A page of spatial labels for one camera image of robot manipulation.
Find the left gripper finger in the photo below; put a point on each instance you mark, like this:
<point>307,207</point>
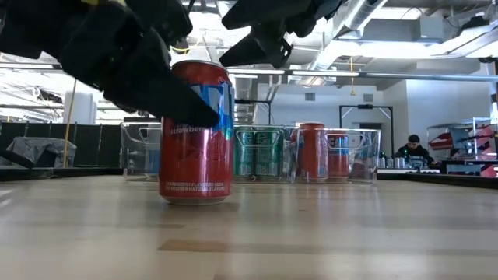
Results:
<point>167,101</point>

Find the clear plastic bin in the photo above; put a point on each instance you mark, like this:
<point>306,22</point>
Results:
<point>369,163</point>
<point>290,167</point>
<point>136,155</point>

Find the grey cloth cover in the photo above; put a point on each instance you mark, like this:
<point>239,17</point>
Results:
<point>39,149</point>

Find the person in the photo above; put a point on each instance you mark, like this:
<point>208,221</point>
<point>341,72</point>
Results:
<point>414,149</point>

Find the black metal frame stand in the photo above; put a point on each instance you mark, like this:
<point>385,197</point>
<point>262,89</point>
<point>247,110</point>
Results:
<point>365,106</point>

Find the silver blue soda can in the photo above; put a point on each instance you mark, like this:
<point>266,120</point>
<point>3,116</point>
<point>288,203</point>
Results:
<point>153,161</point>

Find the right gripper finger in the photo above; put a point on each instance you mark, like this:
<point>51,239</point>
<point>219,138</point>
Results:
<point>264,11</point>
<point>264,48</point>

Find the metal rack with red parts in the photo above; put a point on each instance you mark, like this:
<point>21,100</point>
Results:
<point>439,142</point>

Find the black partition panel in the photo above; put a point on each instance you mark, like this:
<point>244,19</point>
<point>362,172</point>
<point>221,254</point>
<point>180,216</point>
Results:
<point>97,144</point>

